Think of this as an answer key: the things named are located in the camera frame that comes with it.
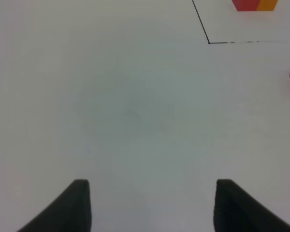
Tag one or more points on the orange template cube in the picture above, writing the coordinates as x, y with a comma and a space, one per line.
267, 5

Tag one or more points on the red template cube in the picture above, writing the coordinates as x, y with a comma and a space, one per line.
246, 5

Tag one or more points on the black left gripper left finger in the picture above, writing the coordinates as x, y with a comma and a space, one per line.
69, 212

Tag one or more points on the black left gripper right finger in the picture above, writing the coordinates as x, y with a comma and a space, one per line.
236, 211

